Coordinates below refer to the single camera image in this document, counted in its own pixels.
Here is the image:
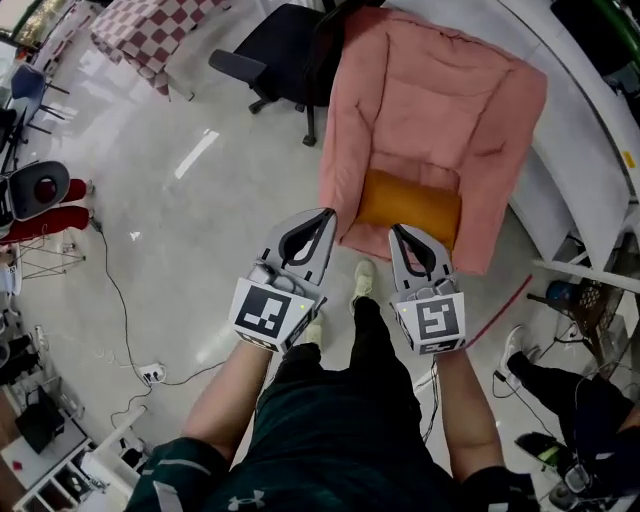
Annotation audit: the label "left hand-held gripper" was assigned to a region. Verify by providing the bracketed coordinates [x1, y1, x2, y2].
[228, 207, 340, 354]

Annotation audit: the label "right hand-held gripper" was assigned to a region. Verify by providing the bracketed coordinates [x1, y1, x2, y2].
[388, 223, 468, 357]

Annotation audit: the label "orange pillow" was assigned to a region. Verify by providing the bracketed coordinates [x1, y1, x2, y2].
[355, 168, 463, 251]

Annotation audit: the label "person's right forearm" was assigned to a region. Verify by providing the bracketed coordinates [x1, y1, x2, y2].
[431, 348, 505, 482]

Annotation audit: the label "person's left forearm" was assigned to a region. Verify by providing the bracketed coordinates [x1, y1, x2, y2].
[181, 341, 282, 467]

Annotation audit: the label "person's right pale shoe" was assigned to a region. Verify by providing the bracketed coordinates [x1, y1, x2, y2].
[350, 258, 377, 308]

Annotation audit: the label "person's pale shoe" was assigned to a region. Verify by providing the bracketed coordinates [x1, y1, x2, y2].
[304, 311, 327, 347]
[350, 258, 377, 308]

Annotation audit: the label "person's black trousers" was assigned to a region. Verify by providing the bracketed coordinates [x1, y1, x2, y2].
[279, 295, 416, 396]

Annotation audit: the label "person's left pale shoe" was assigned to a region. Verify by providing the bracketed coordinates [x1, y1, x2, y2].
[304, 311, 327, 347]

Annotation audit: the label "blue ball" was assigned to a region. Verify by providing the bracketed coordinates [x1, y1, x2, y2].
[546, 280, 582, 307]

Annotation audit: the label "white curved counter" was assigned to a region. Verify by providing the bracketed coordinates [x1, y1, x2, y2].
[507, 0, 640, 294]

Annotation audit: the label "white power strip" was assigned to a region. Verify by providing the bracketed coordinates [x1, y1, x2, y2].
[136, 363, 167, 387]

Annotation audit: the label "black office chair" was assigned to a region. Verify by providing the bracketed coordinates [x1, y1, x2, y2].
[208, 3, 347, 148]

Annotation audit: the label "person's dark green shirt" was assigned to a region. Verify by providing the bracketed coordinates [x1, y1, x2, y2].
[123, 342, 529, 512]

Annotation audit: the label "red checkered table cloth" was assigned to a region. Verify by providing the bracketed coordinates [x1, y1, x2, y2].
[89, 0, 242, 102]

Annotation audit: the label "grey chair back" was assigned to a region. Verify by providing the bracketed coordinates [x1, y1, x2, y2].
[6, 160, 72, 222]

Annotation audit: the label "black flat box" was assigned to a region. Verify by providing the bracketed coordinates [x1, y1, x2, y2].
[14, 388, 67, 455]

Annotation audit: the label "green pole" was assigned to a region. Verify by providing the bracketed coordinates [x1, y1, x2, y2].
[593, 0, 640, 52]

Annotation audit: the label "blue chair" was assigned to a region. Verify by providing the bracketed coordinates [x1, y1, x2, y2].
[10, 64, 71, 135]

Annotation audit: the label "white shelf unit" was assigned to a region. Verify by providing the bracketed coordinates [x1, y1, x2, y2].
[0, 384, 154, 512]

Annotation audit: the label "black wire basket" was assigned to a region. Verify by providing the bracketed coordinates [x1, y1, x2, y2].
[527, 278, 627, 354]

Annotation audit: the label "black floor cable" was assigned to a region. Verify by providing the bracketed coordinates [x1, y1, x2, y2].
[88, 219, 231, 431]

